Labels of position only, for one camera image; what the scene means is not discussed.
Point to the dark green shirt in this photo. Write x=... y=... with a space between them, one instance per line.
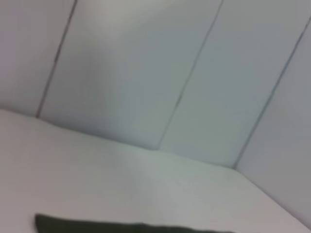
x=121 y=227

